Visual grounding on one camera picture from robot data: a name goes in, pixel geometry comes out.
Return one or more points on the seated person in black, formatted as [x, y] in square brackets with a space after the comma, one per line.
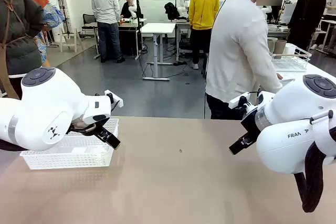
[128, 9]

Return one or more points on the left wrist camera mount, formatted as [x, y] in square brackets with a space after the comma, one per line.
[116, 100]

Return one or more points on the pale green plastic cup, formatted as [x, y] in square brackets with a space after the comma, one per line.
[271, 45]

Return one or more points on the person in dark green jacket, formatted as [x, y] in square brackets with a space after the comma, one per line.
[18, 24]

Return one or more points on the white perforated plastic basket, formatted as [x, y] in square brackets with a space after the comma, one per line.
[78, 155]

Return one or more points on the black mesh chair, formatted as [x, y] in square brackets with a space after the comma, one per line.
[89, 19]

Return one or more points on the white step stool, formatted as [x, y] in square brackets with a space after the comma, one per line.
[69, 35]

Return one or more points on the person's right forearm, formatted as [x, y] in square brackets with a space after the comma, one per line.
[270, 77]

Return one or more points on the person in white sweater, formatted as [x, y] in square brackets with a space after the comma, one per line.
[236, 51]

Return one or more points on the person in yellow hoodie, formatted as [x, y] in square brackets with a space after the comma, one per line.
[203, 6]

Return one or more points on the black jacket on desk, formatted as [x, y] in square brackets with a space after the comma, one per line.
[172, 10]

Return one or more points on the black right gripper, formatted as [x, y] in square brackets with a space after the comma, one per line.
[252, 123]

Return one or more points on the black stand pole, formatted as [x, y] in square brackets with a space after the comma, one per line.
[136, 24]

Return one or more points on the person's right hand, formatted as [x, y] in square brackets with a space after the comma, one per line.
[279, 76]

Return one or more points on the person in white shirt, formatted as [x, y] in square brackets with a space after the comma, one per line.
[105, 3]

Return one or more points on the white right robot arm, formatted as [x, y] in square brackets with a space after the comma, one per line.
[283, 150]

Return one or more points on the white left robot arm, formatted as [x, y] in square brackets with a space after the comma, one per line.
[52, 103]

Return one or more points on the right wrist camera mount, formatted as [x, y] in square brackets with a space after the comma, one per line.
[236, 102]

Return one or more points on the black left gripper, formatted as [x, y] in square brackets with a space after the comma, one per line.
[89, 128]

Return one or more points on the white plastic cup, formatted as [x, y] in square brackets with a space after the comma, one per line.
[290, 49]

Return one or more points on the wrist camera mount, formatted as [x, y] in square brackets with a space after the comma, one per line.
[116, 100]
[236, 102]

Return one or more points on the white standing desk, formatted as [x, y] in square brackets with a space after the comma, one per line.
[157, 27]

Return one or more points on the white side table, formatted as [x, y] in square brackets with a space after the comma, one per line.
[317, 68]

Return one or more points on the person in black coat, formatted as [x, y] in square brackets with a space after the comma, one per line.
[305, 11]

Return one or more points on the wooden top desk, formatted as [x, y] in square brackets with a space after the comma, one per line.
[128, 23]

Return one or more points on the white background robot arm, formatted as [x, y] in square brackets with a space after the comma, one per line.
[183, 1]
[132, 6]

